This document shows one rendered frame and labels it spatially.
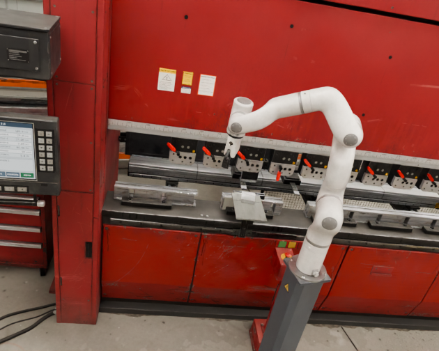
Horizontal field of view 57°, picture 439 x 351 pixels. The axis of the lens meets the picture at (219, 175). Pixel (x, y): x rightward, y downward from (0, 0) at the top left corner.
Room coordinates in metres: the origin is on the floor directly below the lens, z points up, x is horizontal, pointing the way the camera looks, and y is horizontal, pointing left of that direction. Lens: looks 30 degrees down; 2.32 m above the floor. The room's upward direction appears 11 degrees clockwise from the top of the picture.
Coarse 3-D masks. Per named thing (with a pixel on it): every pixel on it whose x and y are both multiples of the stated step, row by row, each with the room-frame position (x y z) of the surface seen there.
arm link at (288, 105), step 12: (288, 96) 1.60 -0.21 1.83; (300, 96) 1.58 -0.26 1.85; (264, 108) 1.56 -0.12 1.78; (276, 108) 1.58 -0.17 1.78; (288, 108) 1.57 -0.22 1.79; (300, 108) 1.56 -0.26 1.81; (240, 120) 1.52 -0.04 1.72; (252, 120) 1.52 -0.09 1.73; (264, 120) 1.54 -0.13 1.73; (240, 132) 1.53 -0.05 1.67
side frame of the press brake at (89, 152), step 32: (64, 0) 1.75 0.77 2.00; (96, 0) 1.78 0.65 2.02; (64, 32) 1.75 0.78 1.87; (96, 32) 1.78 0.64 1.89; (64, 64) 1.75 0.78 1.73; (96, 64) 1.78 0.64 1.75; (64, 96) 1.75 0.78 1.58; (96, 96) 1.78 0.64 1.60; (64, 128) 1.75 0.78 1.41; (96, 128) 1.78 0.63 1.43; (64, 160) 1.75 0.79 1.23; (96, 160) 1.78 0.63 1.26; (64, 192) 1.75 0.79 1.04; (96, 192) 1.78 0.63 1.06; (64, 224) 1.75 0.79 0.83; (96, 224) 1.78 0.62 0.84; (64, 256) 1.75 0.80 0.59; (96, 256) 1.78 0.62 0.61; (64, 288) 1.74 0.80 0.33; (96, 288) 1.78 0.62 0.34; (64, 320) 1.75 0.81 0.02; (96, 320) 1.81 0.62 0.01
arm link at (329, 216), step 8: (320, 200) 1.58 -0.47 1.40; (328, 200) 1.55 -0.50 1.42; (336, 200) 1.56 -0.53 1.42; (320, 208) 1.51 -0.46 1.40; (328, 208) 1.49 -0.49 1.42; (336, 208) 1.49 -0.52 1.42; (320, 216) 1.47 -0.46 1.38; (328, 216) 1.46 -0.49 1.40; (336, 216) 1.46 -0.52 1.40; (312, 224) 1.51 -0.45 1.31; (320, 224) 1.46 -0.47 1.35; (328, 224) 1.45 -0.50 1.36; (336, 224) 1.45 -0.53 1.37; (312, 232) 1.53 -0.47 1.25; (320, 232) 1.49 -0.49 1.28; (328, 232) 1.47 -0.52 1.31; (336, 232) 1.47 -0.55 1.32; (312, 240) 1.52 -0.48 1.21; (320, 240) 1.51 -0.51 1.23; (328, 240) 1.52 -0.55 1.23
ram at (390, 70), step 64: (128, 0) 2.00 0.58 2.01; (192, 0) 2.05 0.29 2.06; (256, 0) 2.10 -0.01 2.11; (128, 64) 2.00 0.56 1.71; (192, 64) 2.06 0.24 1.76; (256, 64) 2.11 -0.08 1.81; (320, 64) 2.17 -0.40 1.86; (384, 64) 2.23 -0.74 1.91; (128, 128) 2.01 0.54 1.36; (192, 128) 2.07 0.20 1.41; (320, 128) 2.19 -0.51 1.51; (384, 128) 2.26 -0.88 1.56
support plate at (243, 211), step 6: (234, 198) 2.08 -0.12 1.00; (240, 198) 2.09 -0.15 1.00; (258, 198) 2.13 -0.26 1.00; (234, 204) 2.02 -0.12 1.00; (240, 204) 2.03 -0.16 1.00; (246, 204) 2.04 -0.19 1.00; (258, 204) 2.07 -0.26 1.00; (240, 210) 1.96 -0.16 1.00; (246, 210) 1.98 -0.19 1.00; (252, 210) 1.99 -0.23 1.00; (258, 210) 2.00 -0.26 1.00; (240, 216) 1.91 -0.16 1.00; (246, 216) 1.92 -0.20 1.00; (252, 216) 1.93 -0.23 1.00; (258, 216) 1.94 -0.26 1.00; (264, 216) 1.95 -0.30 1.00
